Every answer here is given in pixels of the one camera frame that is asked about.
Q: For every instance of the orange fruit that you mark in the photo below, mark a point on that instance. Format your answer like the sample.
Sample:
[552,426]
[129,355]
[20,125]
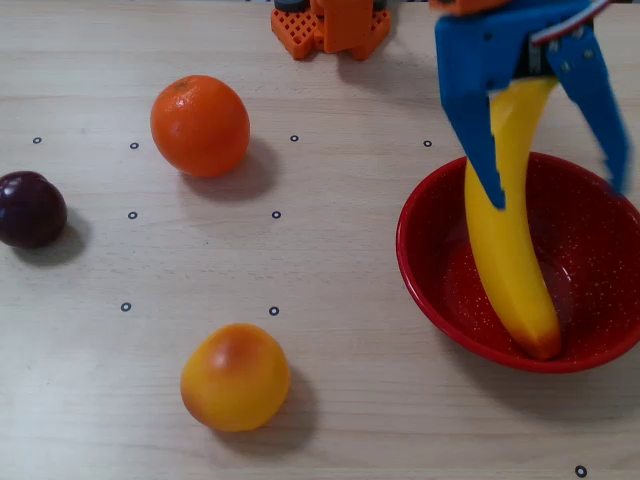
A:
[200,126]

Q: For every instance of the red speckled bowl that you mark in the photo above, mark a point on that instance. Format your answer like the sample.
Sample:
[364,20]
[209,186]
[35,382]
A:
[435,280]

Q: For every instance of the orange robot base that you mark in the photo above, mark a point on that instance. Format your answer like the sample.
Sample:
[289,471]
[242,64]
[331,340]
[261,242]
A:
[325,27]

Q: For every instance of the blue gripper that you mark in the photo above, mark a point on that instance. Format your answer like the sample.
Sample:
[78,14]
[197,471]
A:
[477,55]

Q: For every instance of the dark purple plum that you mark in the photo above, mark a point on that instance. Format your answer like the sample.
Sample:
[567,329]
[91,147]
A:
[30,210]

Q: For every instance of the yellow orange peach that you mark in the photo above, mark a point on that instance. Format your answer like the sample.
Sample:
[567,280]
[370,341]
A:
[235,377]

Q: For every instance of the yellow toy banana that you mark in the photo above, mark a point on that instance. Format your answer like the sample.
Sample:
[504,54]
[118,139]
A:
[510,260]

